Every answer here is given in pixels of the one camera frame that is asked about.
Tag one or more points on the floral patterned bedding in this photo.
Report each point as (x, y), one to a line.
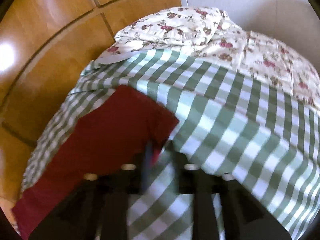
(209, 34)

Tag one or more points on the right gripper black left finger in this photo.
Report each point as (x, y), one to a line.
(99, 207)

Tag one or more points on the dark red cloth garment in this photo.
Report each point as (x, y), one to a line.
(101, 142)

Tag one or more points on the green white checkered bedsheet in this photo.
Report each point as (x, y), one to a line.
(228, 123)

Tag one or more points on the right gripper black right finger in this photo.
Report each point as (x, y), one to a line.
(242, 215)

